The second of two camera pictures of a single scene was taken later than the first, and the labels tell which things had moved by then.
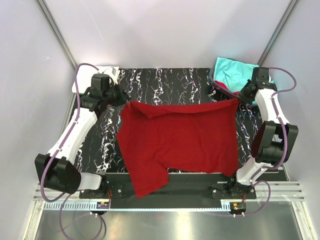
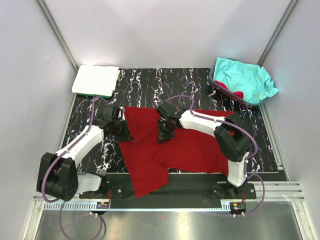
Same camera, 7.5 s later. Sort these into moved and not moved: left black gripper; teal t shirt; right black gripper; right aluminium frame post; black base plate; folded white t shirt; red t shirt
Moved: left black gripper; right black gripper; red t shirt
Not moved: black base plate; right aluminium frame post; teal t shirt; folded white t shirt
